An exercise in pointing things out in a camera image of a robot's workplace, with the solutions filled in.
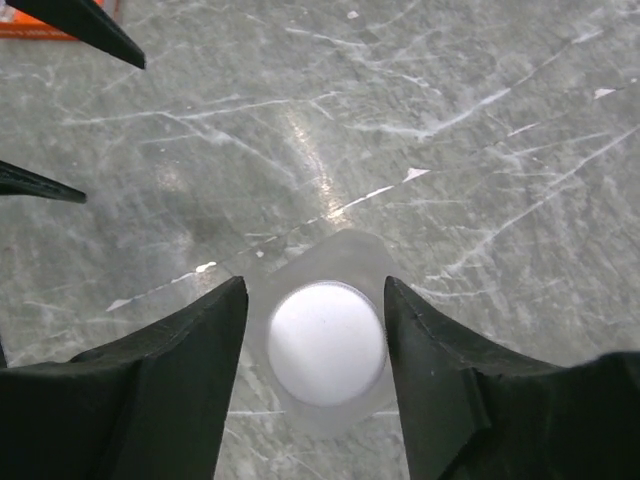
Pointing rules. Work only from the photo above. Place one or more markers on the clear bottle yellow label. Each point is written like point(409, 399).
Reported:
point(349, 256)

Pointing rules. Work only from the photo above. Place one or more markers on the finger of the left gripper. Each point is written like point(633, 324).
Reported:
point(16, 181)
point(88, 22)

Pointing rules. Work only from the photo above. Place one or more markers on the orange snack box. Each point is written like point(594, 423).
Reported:
point(18, 25)

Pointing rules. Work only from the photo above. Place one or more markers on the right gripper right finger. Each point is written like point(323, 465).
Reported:
point(473, 409)

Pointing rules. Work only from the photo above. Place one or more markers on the white bottle cap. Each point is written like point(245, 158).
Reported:
point(325, 344)

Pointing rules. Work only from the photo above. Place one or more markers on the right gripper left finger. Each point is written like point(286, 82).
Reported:
point(150, 405)

